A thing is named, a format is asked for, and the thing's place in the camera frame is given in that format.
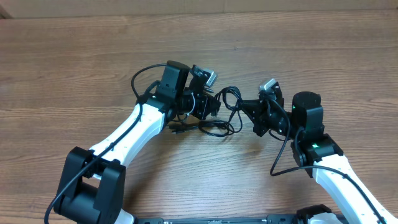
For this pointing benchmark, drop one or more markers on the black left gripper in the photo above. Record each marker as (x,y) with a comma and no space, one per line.
(204,107)

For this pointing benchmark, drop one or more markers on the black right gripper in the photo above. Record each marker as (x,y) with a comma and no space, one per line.
(259,109)

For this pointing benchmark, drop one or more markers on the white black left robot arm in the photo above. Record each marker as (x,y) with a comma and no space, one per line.
(91,188)

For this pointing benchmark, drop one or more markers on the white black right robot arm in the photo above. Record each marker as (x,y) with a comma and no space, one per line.
(314,151)

